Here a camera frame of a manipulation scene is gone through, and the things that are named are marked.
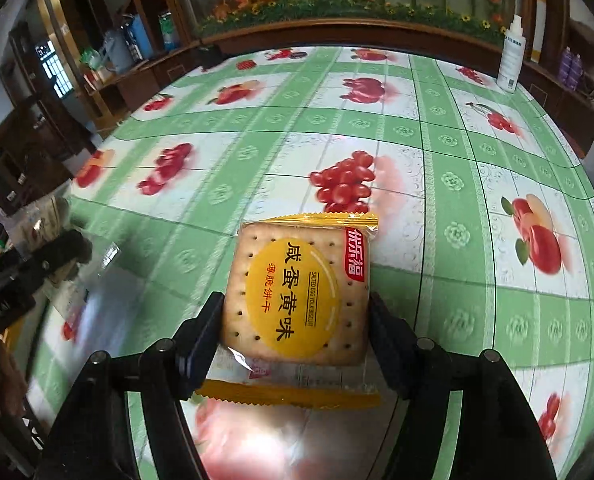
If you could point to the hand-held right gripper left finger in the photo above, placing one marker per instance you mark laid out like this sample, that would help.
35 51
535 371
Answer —
202 340

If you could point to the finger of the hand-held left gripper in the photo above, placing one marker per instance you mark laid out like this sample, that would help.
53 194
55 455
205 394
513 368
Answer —
64 252

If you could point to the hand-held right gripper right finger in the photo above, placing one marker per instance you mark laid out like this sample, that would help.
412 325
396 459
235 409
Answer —
389 345

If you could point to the white box with yellow liner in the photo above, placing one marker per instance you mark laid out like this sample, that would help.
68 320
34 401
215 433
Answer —
47 220

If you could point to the square cracker packet yellow ends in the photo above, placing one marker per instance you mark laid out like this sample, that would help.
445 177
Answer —
297 300

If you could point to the green fruit print tablecloth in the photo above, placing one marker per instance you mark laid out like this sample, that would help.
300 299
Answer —
427 210

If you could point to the green bag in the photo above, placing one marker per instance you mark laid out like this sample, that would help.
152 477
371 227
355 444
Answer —
89 57

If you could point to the blue thermos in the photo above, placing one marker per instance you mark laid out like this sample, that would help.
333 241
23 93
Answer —
138 37

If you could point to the small black pot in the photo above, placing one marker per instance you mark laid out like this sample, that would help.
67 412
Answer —
209 57

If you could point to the clear bottle pack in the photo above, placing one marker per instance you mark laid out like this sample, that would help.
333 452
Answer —
168 30

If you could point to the white spray bottle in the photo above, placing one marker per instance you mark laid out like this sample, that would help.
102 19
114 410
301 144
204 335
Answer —
509 55

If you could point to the purple bottle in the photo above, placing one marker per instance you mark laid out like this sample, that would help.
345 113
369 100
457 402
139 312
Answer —
566 67
577 70

